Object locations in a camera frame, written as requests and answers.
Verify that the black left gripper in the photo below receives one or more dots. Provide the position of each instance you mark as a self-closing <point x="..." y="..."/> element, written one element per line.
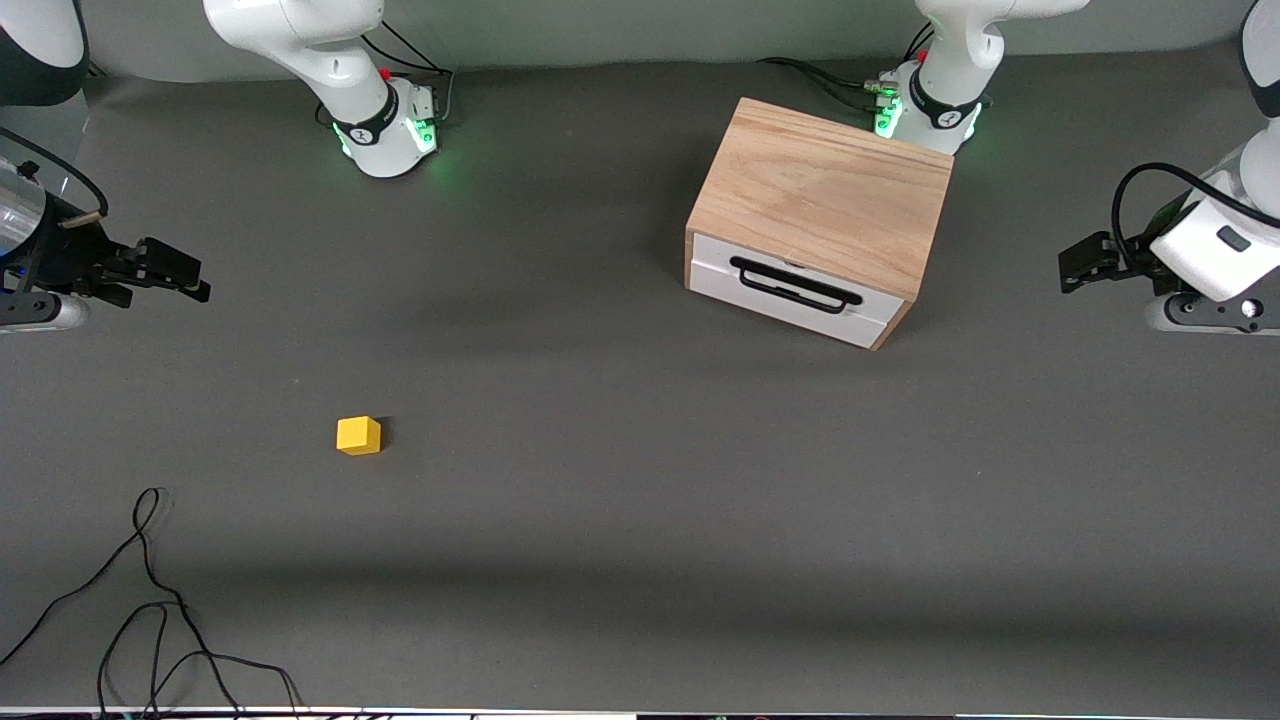
<point x="1122" y="260"/>

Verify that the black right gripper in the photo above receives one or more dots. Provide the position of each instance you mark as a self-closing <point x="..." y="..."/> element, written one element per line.
<point x="68" y="256"/>

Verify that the yellow cube block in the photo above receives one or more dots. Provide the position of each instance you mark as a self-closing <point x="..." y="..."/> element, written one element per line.
<point x="358" y="436"/>

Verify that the white-fronted wooden drawer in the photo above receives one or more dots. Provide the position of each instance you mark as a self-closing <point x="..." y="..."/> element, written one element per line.
<point x="720" y="275"/>

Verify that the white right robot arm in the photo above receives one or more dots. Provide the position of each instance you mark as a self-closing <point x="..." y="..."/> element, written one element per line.
<point x="330" y="60"/>

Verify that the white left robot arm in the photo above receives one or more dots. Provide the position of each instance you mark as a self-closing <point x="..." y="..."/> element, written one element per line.
<point x="950" y="60"/>

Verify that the light wooden cabinet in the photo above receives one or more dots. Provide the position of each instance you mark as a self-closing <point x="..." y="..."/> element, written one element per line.
<point x="820" y="190"/>

